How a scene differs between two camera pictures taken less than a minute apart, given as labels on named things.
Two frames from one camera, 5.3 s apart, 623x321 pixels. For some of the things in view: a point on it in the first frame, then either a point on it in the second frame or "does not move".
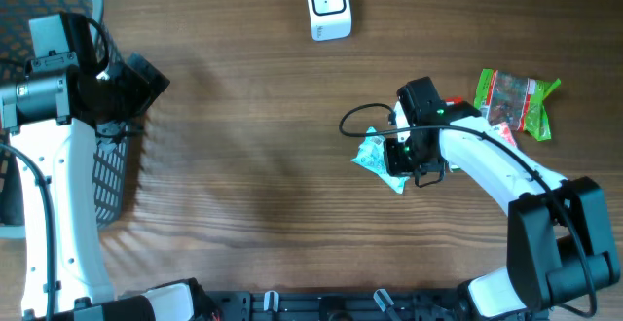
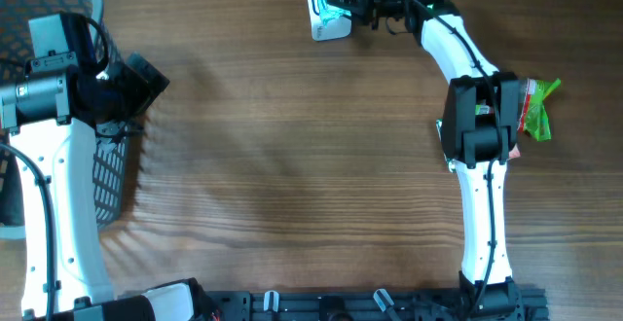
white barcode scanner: x=329 y=1 does not move
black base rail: x=337 y=305 does not move
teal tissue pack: x=372 y=156 to x=327 y=22
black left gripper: x=143 y=92 does not move
